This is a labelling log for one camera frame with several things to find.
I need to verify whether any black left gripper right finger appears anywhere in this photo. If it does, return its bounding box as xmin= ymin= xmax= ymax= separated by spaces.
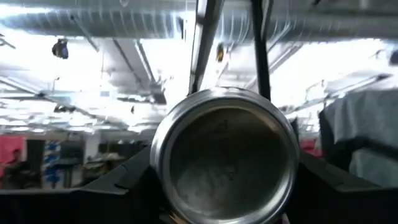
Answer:
xmin=283 ymin=149 xmax=398 ymax=224

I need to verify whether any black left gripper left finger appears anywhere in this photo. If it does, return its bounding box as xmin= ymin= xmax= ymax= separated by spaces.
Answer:
xmin=0 ymin=145 xmax=175 ymax=224

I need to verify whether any Celsius Peach Vibe can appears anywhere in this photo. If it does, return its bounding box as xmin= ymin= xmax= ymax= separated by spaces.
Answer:
xmin=149 ymin=86 xmax=300 ymax=224

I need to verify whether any red fabric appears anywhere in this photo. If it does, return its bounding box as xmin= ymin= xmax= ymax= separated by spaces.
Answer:
xmin=0 ymin=135 xmax=27 ymax=187

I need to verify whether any grey fabric cover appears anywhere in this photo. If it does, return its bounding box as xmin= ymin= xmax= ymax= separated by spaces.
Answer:
xmin=318 ymin=88 xmax=398 ymax=189

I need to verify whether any black ceiling device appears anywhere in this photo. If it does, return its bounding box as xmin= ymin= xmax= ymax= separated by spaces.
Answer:
xmin=51 ymin=38 xmax=70 ymax=60

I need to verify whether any silver ventilation duct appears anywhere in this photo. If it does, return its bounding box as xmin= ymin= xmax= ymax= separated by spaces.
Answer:
xmin=0 ymin=0 xmax=398 ymax=43

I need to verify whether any black aluminium rig frame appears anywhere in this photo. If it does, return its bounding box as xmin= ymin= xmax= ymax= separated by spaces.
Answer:
xmin=187 ymin=0 xmax=274 ymax=101

